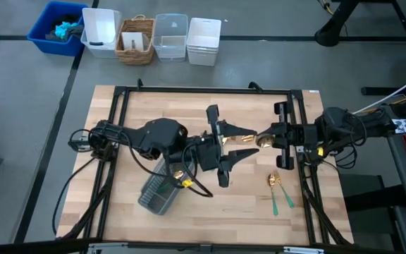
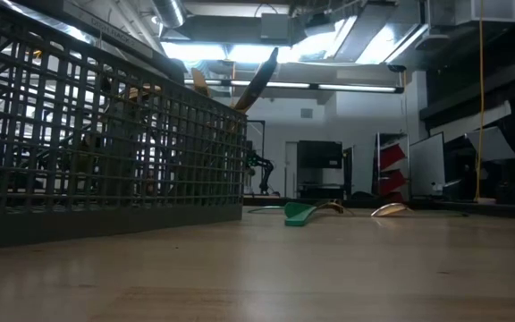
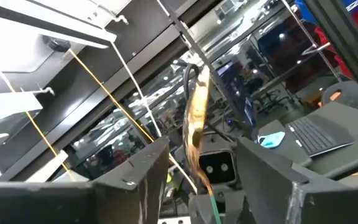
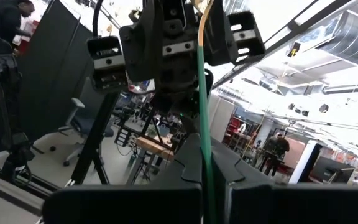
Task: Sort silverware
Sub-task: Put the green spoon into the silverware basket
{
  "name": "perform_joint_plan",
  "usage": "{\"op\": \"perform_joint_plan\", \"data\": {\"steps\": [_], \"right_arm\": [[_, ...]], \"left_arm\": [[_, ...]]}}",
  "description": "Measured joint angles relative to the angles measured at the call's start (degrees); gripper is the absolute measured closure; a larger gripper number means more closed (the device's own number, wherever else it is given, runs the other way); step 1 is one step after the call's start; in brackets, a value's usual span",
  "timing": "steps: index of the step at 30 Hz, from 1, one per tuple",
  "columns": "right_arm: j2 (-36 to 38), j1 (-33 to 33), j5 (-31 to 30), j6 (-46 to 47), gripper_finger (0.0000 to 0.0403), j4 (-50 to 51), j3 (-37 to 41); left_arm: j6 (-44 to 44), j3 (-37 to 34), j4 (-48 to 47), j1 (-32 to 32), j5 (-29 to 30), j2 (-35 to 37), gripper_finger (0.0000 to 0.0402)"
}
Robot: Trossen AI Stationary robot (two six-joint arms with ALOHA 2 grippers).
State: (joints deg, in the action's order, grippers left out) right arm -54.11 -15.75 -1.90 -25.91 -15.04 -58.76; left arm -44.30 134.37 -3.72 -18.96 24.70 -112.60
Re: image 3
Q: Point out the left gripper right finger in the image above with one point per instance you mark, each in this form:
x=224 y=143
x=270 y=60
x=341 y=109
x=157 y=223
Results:
x=291 y=202

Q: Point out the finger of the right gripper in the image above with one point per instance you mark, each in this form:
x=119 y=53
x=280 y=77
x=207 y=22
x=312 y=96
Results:
x=201 y=211
x=233 y=211

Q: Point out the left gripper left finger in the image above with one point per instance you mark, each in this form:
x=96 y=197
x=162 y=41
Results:
x=73 y=202

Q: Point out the light blue face mask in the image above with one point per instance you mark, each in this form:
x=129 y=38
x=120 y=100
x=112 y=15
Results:
x=272 y=140

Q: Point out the dark grey laptop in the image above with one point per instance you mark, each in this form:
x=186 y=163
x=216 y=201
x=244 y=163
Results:
x=319 y=133

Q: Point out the dark grey desk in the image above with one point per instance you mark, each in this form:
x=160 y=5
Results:
x=353 y=155

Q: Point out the black computer monitor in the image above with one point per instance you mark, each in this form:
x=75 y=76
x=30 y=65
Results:
x=238 y=93

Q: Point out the white hanging card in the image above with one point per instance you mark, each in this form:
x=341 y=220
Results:
x=14 y=104

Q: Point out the grey office chair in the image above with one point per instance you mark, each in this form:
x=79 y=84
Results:
x=353 y=93

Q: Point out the thin black diagonal bar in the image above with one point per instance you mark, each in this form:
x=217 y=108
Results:
x=185 y=34

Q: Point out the white overhead light panel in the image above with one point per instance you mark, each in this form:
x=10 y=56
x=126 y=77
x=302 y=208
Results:
x=26 y=31

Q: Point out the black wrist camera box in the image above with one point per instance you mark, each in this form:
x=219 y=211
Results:
x=217 y=168

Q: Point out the black frame post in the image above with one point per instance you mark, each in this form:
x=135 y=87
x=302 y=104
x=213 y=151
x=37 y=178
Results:
x=346 y=40

